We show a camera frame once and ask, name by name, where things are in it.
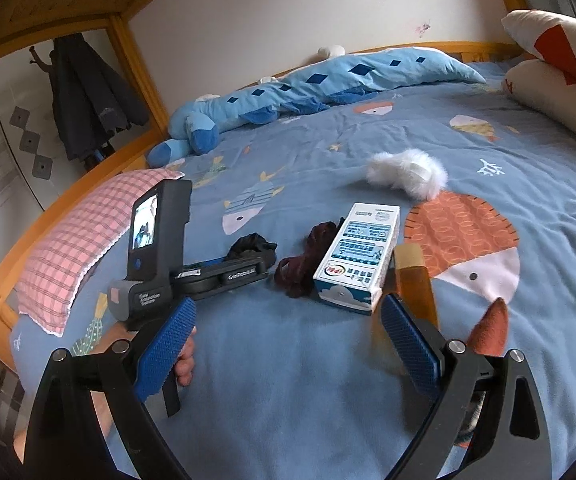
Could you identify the black scrunchie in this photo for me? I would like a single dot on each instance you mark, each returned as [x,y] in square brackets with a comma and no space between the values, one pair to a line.
[253,245]

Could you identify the white fluffy scrunchie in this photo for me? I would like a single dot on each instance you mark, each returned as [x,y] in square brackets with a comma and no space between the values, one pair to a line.
[407,172]

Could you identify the coat rack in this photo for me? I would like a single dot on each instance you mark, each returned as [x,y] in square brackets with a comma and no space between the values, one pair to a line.
[43,62]

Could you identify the dark hanging jacket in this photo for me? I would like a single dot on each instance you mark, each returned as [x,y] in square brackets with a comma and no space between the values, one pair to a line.
[88,100]

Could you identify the wooden bunk bed frame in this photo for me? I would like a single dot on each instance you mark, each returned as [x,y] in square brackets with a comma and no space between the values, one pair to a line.
[48,5]

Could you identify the pink plaid pillow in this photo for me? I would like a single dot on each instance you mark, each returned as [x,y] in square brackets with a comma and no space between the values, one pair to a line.
[78,255]

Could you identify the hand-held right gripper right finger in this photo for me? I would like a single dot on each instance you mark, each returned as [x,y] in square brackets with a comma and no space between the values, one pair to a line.
[410,345]

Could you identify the dark red scrunchie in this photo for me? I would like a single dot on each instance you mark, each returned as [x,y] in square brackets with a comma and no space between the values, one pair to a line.
[293,272]

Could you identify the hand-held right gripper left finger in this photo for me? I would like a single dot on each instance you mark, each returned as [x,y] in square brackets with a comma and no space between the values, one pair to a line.
[165,345]

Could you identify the cream folded quilt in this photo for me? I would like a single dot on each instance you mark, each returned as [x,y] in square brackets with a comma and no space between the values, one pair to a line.
[557,105]

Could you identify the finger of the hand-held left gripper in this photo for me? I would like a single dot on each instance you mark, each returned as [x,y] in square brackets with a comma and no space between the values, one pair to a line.
[215,261]

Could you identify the blue and white carton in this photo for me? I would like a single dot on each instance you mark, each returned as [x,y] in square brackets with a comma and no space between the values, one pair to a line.
[357,255]

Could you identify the blue crocodile plush pillow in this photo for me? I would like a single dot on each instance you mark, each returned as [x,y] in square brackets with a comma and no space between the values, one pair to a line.
[318,80]

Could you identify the amber plastic bottle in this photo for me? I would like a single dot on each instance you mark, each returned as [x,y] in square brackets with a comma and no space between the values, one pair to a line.
[415,285]

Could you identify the person's left hand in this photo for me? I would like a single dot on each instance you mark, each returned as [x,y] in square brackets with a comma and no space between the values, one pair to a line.
[187,360]

